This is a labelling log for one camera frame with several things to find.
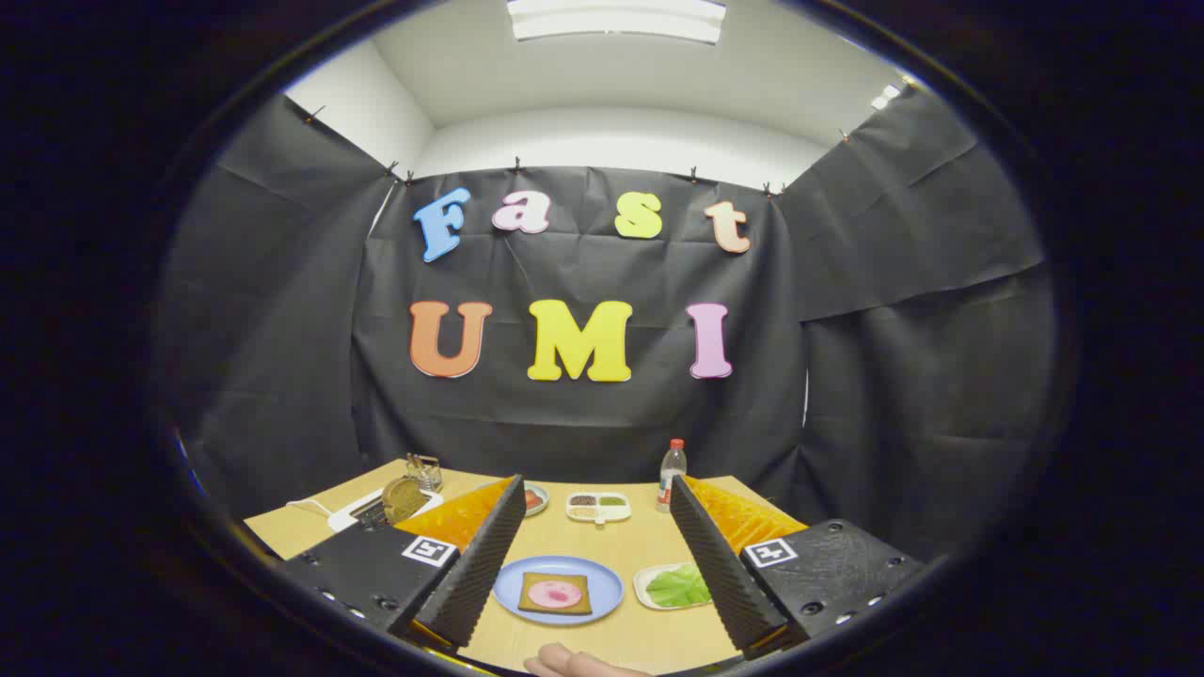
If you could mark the pink ham slice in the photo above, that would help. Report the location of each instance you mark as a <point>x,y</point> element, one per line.
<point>555,593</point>

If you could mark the green lettuce leaf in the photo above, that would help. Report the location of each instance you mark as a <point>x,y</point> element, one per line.
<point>677,588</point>

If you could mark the black backdrop cloth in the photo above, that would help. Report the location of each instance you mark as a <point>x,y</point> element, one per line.
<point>583,414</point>

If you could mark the white square plate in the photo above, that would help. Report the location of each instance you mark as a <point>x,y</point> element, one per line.
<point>641,590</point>

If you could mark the pale green round plate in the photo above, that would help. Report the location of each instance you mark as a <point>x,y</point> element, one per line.
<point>545,494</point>

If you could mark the red tomato slice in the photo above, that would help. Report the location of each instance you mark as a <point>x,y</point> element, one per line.
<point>532,499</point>

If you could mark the white divided tray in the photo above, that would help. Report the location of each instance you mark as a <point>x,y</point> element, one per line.
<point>616,513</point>

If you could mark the ceiling light panel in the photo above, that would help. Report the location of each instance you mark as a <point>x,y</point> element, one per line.
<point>616,19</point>

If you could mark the white toaster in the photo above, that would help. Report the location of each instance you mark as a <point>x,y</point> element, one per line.
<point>343,515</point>

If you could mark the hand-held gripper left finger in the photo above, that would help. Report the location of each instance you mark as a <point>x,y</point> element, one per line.
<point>484,564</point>

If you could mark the blue round plate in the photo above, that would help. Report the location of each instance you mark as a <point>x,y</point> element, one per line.
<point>607,588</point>

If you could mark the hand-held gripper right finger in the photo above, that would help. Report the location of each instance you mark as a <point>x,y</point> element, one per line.
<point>715,564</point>

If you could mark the clear bottle with red cap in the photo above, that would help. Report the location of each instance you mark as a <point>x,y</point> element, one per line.
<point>671,470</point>

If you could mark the thick brown bread slice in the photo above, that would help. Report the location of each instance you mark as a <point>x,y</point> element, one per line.
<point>404,498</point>

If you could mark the thin square toast slice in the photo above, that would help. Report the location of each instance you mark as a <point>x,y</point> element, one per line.
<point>580,604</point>

